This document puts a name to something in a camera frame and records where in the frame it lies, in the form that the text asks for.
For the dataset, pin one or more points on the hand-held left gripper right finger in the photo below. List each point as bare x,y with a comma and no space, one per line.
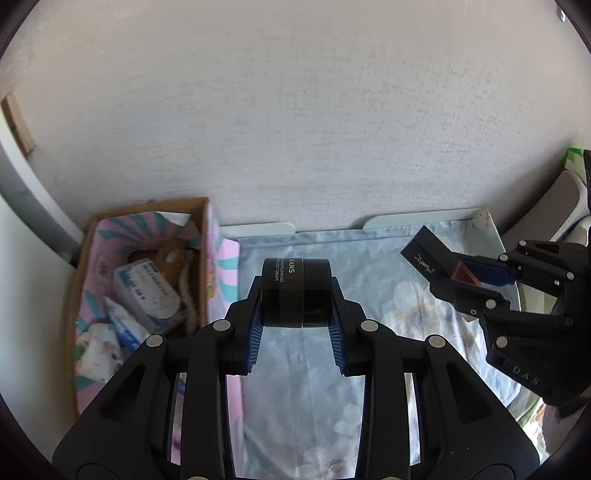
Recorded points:
336,341

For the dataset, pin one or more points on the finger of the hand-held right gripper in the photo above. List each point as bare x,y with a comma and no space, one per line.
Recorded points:
485,270
461,295

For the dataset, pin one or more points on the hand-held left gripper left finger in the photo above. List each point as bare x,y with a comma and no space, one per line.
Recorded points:
253,341

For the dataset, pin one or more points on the red bottle with black cap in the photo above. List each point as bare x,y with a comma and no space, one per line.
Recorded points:
429,254

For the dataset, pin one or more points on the black cosmetic jar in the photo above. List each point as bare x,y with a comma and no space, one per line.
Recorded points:
295,295

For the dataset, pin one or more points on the brown teddy bear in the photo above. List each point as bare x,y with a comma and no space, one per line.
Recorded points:
171,263

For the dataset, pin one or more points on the clear plastic box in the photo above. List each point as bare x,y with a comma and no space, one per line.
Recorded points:
145,288

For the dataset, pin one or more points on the blue white wipes packet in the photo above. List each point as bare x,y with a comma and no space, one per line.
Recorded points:
122,323

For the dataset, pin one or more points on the white patterned packet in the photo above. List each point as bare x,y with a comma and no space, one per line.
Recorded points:
99,353

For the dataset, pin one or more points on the brown cardboard box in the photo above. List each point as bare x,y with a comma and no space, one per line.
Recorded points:
76,295

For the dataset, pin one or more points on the yellow floral blanket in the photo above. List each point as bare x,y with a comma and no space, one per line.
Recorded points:
528,415

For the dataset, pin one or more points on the pale blue floral cloth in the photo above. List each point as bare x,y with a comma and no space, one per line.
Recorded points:
369,267

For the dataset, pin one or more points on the grey chair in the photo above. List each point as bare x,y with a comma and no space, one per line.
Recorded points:
549,203

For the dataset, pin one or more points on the green tissue pack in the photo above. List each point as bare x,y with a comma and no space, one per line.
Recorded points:
572,157

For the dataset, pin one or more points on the pink striped paper liner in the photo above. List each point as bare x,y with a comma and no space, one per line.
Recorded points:
115,228

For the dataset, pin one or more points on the white shelf bracket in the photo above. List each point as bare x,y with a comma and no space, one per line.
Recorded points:
562,16

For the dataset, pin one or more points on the grey door frame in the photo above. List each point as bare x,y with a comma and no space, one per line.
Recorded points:
27,194

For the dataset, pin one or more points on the wooden wall block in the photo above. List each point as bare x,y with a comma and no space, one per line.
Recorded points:
18,122

